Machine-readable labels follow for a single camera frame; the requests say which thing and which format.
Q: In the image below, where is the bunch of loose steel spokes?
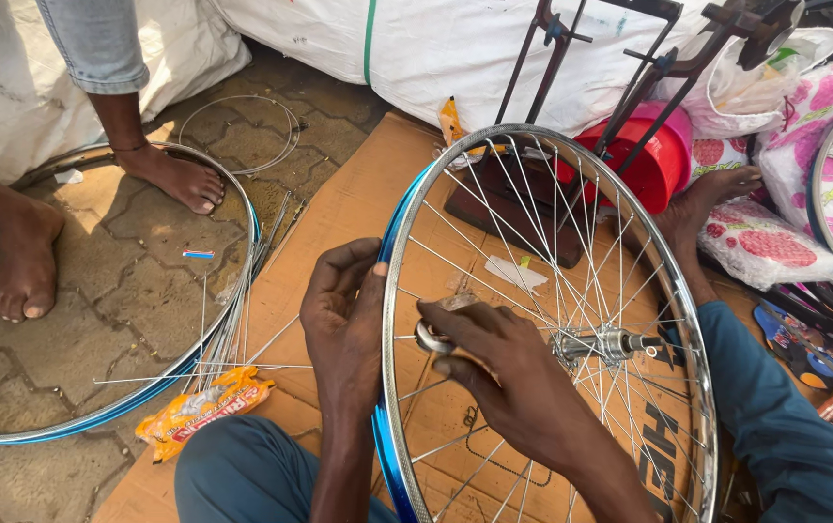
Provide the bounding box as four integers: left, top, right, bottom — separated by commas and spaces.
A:
93, 190, 313, 395

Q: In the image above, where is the person's right hand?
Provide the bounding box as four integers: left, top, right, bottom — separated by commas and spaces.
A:
416, 298, 608, 477

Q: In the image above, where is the person's right foot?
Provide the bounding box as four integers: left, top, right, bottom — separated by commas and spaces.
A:
652, 165, 765, 255

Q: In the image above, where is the brown cardboard sheet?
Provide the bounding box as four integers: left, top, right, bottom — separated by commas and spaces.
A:
93, 109, 828, 523

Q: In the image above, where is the person's left leg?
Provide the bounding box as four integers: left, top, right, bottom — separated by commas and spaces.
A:
174, 415, 400, 523

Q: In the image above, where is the large white sack green stripe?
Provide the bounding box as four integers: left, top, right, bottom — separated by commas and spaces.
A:
209, 0, 723, 140

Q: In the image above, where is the plain white woven sack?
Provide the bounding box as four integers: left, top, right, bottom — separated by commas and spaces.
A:
0, 0, 252, 185

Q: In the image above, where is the metal wheel truing stand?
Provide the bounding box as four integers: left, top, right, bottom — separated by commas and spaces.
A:
444, 0, 807, 270

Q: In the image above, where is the heap of colourful bicycle parts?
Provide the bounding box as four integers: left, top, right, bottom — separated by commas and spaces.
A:
753, 282, 833, 395

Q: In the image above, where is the large pink dotted wrapped bundle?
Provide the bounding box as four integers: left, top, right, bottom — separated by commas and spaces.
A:
756, 49, 833, 251

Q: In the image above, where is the person's right leg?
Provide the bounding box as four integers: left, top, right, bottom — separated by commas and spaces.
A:
665, 240, 833, 523

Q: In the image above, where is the thin wire ring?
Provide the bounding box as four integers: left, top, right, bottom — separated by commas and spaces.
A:
178, 94, 309, 177

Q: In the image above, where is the small pink dotted wrapped bundle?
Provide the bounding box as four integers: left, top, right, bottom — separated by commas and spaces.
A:
684, 137, 752, 191

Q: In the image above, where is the red plastic tub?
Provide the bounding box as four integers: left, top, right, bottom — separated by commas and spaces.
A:
556, 100, 694, 216

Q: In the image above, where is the small orange yellow packet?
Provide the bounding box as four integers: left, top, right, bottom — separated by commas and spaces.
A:
437, 96, 470, 148

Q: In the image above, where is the white plastic carrier bag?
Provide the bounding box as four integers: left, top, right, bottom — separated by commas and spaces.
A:
651, 28, 833, 141

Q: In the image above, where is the round metal spoke wrench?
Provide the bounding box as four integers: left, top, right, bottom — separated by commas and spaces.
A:
414, 320, 457, 357

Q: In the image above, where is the flat pink dotted wrapped bundle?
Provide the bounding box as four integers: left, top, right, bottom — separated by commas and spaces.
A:
697, 198, 833, 293

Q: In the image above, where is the flat white paper strip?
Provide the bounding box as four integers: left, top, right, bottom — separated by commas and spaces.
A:
483, 255, 550, 294

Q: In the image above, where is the bare blue chrome bicycle rim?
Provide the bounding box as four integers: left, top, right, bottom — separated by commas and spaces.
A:
0, 141, 262, 446

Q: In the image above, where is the yellow plastic packet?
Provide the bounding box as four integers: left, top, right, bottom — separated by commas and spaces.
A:
135, 365, 277, 464

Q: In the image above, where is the person's left hand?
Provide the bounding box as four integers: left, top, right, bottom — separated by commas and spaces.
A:
299, 237, 391, 427

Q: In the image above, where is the spoked blue chrome bicycle wheel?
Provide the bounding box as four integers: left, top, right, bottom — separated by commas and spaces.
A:
372, 123, 720, 523

